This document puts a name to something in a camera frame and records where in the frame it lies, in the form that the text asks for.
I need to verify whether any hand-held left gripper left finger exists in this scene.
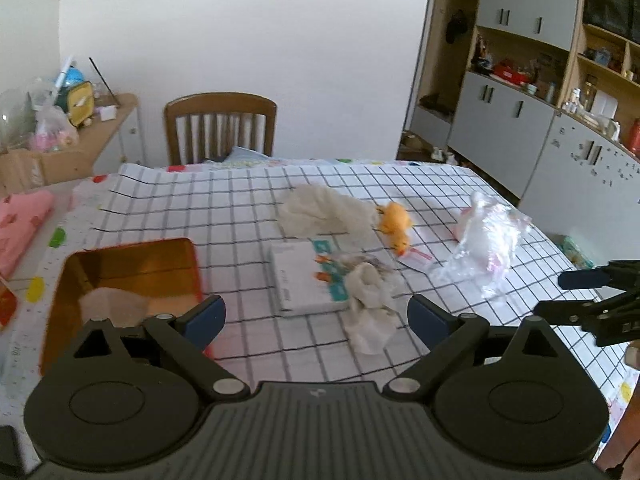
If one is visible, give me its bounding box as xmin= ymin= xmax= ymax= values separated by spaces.
xmin=75 ymin=295 xmax=251 ymax=402

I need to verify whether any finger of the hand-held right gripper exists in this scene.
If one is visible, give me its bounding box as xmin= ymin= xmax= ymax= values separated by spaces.
xmin=559 ymin=260 xmax=640 ymax=290
xmin=532 ymin=294 xmax=640 ymax=347

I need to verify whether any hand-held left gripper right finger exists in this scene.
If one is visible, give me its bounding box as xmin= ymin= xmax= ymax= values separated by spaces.
xmin=385 ymin=295 xmax=566 ymax=401

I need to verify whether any cotton swab bag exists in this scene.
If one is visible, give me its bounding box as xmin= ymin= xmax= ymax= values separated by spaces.
xmin=315 ymin=252 xmax=397 ymax=286

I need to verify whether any red metal tin box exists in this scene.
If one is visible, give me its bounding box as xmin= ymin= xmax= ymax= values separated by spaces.
xmin=39 ymin=237 xmax=216 ymax=376

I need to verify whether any yellow plush toy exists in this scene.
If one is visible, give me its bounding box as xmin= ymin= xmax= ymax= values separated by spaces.
xmin=375 ymin=201 xmax=433 ymax=272

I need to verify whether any white gauze cloth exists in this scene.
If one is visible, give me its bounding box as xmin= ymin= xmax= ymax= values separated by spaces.
xmin=275 ymin=184 xmax=382 ymax=237

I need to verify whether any green packet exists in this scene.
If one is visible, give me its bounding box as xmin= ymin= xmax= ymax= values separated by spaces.
xmin=560 ymin=235 xmax=596 ymax=269

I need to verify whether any crumpled white tissue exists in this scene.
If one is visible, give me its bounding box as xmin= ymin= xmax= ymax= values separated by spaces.
xmin=344 ymin=262 xmax=407 ymax=357

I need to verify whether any clear plastic bag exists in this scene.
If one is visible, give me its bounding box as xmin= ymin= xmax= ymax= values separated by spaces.
xmin=430 ymin=191 xmax=534 ymax=302

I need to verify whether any white flat box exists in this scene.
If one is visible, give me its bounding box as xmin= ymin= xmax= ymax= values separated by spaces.
xmin=270 ymin=240 xmax=353 ymax=318

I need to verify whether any checked white tablecloth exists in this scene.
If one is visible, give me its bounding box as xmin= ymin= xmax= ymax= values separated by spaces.
xmin=70 ymin=157 xmax=640 ymax=413

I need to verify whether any dotted white tablecloth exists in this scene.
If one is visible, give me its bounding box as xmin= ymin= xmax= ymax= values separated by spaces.
xmin=0 ymin=174 xmax=123 ymax=411

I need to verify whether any wooden chair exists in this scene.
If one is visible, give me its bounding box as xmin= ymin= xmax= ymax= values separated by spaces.
xmin=164 ymin=92 xmax=278 ymax=167

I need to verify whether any small wooden side cabinet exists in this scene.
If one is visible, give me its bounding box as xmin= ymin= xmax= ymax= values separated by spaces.
xmin=75 ymin=92 xmax=142 ymax=177

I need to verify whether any pink printed cloth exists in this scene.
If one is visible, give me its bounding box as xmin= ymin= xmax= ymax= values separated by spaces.
xmin=0 ymin=191 xmax=56 ymax=281

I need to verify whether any red toy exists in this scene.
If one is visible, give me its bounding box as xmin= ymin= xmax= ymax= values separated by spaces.
xmin=491 ymin=60 xmax=532 ymax=86

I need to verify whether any plastic bag of pink items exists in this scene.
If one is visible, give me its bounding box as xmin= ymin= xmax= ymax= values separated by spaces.
xmin=29 ymin=104 xmax=81 ymax=154

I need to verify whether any thin dark stick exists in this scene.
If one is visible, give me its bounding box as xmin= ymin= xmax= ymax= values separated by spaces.
xmin=89 ymin=57 xmax=121 ymax=108

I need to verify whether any black hanging hat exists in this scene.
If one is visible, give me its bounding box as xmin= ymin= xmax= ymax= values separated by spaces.
xmin=444 ymin=10 xmax=469 ymax=45

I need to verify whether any white paper roll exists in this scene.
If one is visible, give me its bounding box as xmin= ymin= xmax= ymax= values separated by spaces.
xmin=55 ymin=55 xmax=76 ymax=92

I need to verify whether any large grey wall cabinet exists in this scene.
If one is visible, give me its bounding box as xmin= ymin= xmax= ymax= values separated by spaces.
xmin=397 ymin=0 xmax=640 ymax=241

